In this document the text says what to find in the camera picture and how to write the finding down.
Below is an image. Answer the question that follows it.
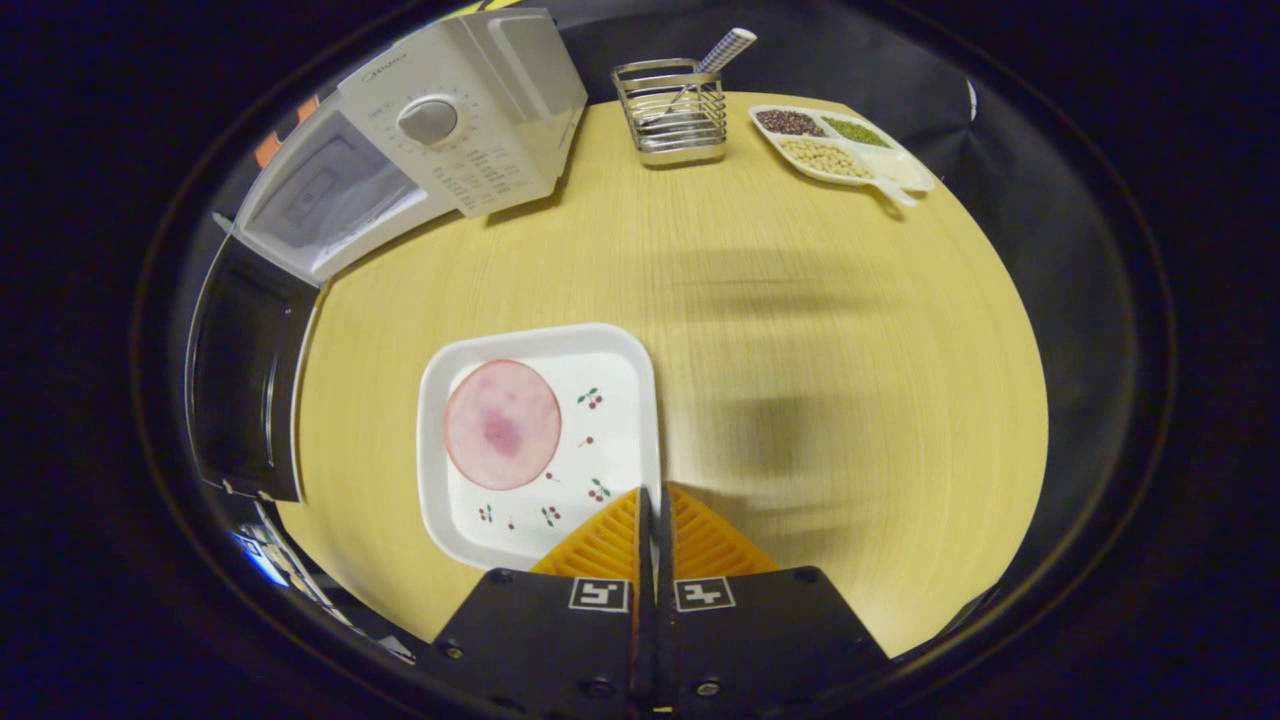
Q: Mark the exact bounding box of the metal wire basket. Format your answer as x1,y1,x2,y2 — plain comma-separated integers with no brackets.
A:
611,58,729,167

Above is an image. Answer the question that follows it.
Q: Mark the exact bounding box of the pink ham slice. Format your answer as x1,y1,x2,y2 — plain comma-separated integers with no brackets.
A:
443,360,562,491

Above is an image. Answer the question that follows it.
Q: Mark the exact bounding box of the white divided dish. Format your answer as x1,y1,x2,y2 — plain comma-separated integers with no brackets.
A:
748,104,937,209

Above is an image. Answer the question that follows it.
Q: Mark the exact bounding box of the pile of green mung beans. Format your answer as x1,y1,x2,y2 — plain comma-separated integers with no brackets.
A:
822,116,891,149

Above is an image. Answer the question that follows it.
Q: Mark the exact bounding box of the white square cherry-print plate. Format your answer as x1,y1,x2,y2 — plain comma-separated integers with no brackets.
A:
417,323,661,573

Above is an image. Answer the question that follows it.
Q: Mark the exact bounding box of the pile of soybeans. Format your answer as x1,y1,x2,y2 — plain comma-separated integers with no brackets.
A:
778,138,873,181

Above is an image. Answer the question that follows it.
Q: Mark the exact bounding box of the white microwave oven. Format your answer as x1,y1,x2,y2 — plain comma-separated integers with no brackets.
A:
185,8,589,503

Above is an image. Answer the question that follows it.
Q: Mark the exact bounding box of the pile of red beans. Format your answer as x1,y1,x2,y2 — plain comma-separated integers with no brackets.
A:
755,109,827,138

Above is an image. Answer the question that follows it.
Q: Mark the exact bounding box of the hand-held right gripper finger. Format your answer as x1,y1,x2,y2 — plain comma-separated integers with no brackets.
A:
432,487,656,706
655,483,891,705

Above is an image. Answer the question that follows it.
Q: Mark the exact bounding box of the spoon with checkered handle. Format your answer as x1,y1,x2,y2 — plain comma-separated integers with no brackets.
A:
640,27,758,127

